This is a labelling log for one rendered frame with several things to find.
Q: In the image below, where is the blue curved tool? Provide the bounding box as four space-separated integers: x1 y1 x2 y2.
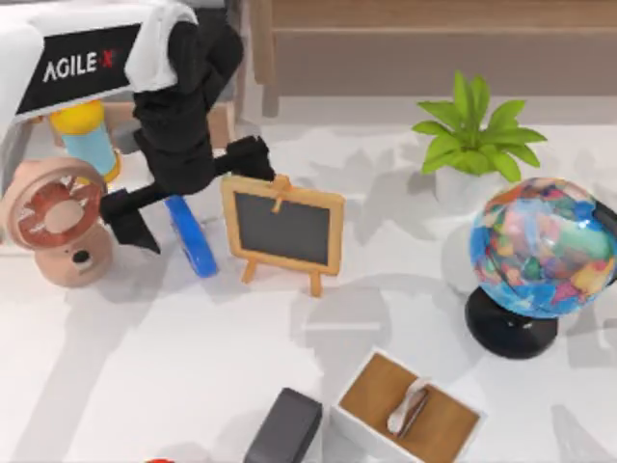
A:
163 194 219 279

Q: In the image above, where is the green plant in white pot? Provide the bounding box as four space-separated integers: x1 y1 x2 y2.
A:
411 70 550 206

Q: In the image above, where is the colourful globe on black base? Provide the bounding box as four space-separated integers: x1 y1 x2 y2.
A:
464 176 617 360

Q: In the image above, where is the white and grey tool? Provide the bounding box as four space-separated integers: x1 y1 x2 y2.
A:
387 375 431 438

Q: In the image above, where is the yellow and light blue bottle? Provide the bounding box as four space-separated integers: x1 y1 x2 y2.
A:
49 99 122 183

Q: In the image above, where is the white box with wooden bottom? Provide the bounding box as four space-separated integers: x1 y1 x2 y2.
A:
329 350 484 463

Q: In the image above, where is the pink desk fan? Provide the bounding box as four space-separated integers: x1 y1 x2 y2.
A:
0 155 115 289

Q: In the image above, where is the wooden cabinet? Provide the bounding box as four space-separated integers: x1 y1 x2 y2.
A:
254 0 617 118

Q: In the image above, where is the dark grey box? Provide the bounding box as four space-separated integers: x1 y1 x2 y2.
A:
242 387 324 463

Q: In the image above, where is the wooden framed small blackboard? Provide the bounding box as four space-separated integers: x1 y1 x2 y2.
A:
220 174 348 298

